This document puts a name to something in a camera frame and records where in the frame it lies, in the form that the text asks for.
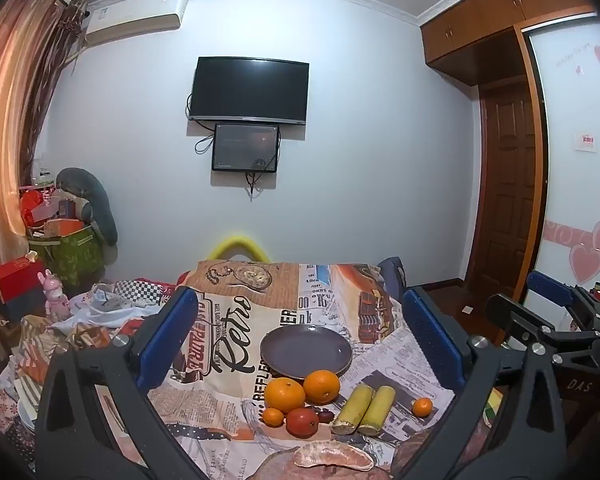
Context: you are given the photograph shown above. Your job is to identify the brown wooden door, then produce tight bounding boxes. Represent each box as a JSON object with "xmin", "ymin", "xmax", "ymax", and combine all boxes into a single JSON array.
[{"xmin": 466, "ymin": 79, "xmax": 535, "ymax": 304}]

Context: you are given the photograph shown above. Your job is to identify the large orange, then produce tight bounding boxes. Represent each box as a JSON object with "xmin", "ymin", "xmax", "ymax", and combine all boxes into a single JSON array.
[
  {"xmin": 264, "ymin": 377, "xmax": 306, "ymax": 414},
  {"xmin": 303, "ymin": 370, "xmax": 340, "ymax": 405}
]

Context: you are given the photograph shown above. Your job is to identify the peeled pomelo segment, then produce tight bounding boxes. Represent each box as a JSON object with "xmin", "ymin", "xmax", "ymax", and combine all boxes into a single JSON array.
[{"xmin": 294, "ymin": 440, "xmax": 375, "ymax": 472}]

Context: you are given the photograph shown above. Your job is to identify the grey plush pillow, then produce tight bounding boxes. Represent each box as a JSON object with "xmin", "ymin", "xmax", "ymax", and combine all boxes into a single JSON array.
[{"xmin": 56, "ymin": 167, "xmax": 118, "ymax": 247}]

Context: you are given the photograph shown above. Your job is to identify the brown overhead wooden cabinet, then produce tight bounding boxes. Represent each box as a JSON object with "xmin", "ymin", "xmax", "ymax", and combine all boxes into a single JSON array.
[{"xmin": 420, "ymin": 0, "xmax": 590, "ymax": 86}]

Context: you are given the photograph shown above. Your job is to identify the red gift box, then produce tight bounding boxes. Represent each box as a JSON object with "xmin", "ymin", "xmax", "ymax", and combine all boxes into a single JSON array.
[{"xmin": 0, "ymin": 257, "xmax": 44, "ymax": 304}]

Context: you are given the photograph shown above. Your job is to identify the pink rabbit toy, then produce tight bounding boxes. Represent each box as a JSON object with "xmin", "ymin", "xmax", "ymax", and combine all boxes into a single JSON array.
[{"xmin": 38, "ymin": 269, "xmax": 71, "ymax": 321}]

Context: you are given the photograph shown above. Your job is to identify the black monitor cables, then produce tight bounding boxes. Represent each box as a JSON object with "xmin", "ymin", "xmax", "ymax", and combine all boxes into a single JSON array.
[{"xmin": 184, "ymin": 91, "xmax": 284, "ymax": 202}]

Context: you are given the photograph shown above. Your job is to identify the dark purple plate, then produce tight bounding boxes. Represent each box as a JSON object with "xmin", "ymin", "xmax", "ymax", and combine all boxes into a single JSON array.
[{"xmin": 260, "ymin": 324, "xmax": 353, "ymax": 380}]

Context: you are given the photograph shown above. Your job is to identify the white wardrobe heart door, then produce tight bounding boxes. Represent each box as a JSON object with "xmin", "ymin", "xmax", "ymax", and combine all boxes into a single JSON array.
[{"xmin": 524, "ymin": 13, "xmax": 600, "ymax": 289}]

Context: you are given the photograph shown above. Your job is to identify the white air conditioner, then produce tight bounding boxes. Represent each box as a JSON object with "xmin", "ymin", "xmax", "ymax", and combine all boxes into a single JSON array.
[{"xmin": 84, "ymin": 0, "xmax": 188, "ymax": 47}]

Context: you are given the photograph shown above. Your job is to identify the green gift bag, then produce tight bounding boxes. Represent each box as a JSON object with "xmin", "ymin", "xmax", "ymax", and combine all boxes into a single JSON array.
[{"xmin": 28, "ymin": 226, "xmax": 105, "ymax": 290}]

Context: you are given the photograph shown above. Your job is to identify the black wall television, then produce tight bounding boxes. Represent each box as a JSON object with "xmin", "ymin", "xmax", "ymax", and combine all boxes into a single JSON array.
[{"xmin": 187, "ymin": 56, "xmax": 310, "ymax": 125}]

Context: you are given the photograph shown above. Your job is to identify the orange striped curtain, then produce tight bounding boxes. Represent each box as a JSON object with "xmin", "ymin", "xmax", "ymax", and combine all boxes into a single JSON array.
[{"xmin": 0, "ymin": 0, "xmax": 68, "ymax": 264}]

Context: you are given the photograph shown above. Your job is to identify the red tomato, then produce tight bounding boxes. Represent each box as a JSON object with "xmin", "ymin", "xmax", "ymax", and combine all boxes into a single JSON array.
[{"xmin": 285, "ymin": 408, "xmax": 320, "ymax": 439}]

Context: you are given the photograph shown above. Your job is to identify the retro newspaper print tablecloth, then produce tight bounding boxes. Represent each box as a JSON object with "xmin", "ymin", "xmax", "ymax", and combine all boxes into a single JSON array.
[{"xmin": 148, "ymin": 260, "xmax": 453, "ymax": 479}]

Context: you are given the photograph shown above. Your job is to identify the yellow foam hoop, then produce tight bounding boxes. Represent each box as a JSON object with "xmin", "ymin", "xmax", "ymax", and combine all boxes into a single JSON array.
[{"xmin": 207, "ymin": 234, "xmax": 271, "ymax": 263}]

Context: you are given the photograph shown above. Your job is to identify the small black wall monitor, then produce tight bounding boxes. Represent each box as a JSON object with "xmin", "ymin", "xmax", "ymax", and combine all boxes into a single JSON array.
[{"xmin": 211, "ymin": 122, "xmax": 279, "ymax": 174}]

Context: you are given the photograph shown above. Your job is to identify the dark red grape right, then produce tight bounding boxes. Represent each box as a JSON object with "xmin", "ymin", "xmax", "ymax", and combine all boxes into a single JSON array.
[{"xmin": 317, "ymin": 410, "xmax": 335, "ymax": 424}]

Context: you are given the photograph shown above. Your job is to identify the small tangerine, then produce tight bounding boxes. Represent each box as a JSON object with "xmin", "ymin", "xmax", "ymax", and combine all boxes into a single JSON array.
[
  {"xmin": 261, "ymin": 408, "xmax": 285, "ymax": 428},
  {"xmin": 411, "ymin": 396, "xmax": 434, "ymax": 418}
]

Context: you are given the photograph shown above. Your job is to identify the sugarcane piece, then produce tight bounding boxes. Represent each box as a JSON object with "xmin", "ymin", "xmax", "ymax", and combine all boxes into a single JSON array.
[
  {"xmin": 358, "ymin": 386, "xmax": 396, "ymax": 437},
  {"xmin": 330, "ymin": 382, "xmax": 375, "ymax": 436}
]

